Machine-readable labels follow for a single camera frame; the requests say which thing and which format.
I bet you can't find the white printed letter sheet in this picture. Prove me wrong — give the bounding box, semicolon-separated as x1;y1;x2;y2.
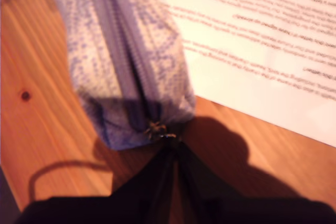
151;0;336;148

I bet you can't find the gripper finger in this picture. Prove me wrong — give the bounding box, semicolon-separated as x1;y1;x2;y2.
111;147;171;204
176;142;238;202

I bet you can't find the purple snakeskin zip pouch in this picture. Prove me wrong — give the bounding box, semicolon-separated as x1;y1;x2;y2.
44;0;197;151

